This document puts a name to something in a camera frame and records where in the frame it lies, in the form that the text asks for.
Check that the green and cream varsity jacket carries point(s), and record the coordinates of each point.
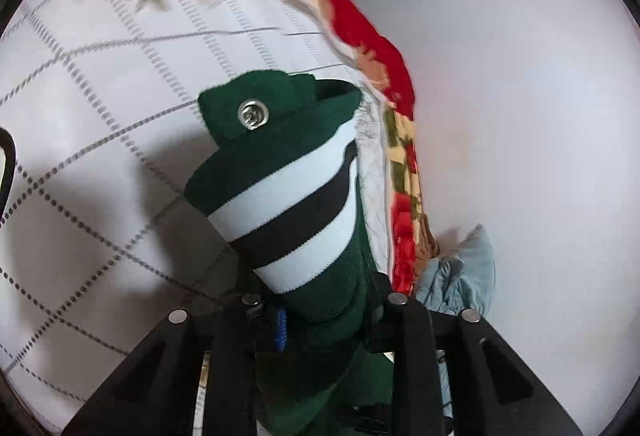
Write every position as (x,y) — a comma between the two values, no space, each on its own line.
(280,196)

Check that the white floral grid bedsheet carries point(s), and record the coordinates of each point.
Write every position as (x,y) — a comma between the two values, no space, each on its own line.
(100,90)

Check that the light blue comforter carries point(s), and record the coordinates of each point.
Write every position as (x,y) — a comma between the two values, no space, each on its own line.
(460,276)

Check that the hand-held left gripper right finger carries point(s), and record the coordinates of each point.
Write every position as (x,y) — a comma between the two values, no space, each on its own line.
(407,341)

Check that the red rose print blanket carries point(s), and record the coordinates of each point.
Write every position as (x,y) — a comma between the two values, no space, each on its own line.
(395,65)

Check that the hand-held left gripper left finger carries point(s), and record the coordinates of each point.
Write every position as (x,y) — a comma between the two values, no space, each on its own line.
(281,331)

